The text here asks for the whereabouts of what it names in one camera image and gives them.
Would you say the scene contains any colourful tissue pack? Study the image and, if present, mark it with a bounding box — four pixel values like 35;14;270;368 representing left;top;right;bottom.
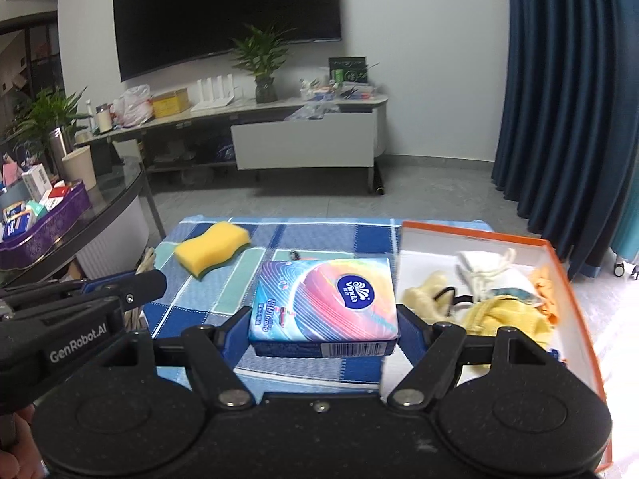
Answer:
248;258;400;358

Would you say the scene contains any orange yellow cloth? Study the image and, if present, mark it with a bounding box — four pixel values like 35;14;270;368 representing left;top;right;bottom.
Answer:
528;266;559;325

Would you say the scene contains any operator left hand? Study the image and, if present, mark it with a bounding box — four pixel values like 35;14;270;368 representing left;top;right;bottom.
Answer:
0;404;47;479

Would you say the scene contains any pale yellow cloth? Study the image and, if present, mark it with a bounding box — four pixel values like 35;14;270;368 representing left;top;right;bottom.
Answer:
402;270;457;325

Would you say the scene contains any blue patchwork mat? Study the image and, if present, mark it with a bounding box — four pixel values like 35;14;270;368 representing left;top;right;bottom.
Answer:
139;215;496;400

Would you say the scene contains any yellow green sponge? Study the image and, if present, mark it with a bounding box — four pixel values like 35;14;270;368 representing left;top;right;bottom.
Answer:
173;222;251;279

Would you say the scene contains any orange rimmed white box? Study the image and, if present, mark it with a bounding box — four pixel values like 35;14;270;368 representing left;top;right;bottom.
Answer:
389;221;612;478

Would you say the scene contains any purple tray box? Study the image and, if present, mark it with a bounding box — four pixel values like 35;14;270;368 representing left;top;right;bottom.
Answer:
1;182;92;271

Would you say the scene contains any black glass coffee table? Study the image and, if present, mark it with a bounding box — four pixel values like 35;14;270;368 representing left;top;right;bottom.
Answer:
1;157;166;287

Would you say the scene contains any beige paper cup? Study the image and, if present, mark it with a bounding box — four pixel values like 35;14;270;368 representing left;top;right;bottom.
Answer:
62;146;96;190

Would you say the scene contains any black box on table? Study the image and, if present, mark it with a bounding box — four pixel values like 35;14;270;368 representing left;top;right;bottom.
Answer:
90;140;122;176

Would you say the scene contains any white cylinder jar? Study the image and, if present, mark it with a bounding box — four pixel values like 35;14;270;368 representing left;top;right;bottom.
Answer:
95;103;114;134

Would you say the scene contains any white plastic bag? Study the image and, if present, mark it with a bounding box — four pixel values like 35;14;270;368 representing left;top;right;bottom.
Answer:
111;84;154;128

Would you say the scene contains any potted plant on table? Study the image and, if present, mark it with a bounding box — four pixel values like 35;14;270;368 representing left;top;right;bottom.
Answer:
10;88;89;180

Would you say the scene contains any yellow cardboard box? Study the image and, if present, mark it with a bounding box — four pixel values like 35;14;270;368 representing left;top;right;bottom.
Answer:
151;88;191;119

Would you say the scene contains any white wifi router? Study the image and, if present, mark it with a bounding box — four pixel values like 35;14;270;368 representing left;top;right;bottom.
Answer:
192;73;235;111

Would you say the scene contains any teal suitcase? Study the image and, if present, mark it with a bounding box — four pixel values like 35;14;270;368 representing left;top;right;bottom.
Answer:
611;166;639;280

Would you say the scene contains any white tv cabinet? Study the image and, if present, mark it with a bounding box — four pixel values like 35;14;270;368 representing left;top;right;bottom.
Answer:
82;94;388;192

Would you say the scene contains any dark blue curtain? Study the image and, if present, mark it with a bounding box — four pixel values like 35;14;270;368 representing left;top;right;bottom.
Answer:
492;0;638;277

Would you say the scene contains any potted plant on cabinet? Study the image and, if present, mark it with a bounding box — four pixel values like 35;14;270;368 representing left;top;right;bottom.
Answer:
233;24;289;104

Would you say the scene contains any green black product box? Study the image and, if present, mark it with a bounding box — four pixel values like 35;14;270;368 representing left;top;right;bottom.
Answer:
328;56;368;84

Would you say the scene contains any black hair tie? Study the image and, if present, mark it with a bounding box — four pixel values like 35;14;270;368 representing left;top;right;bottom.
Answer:
432;285;476;318

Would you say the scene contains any black wall television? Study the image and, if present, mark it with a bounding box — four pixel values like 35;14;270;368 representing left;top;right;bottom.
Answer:
113;0;342;80

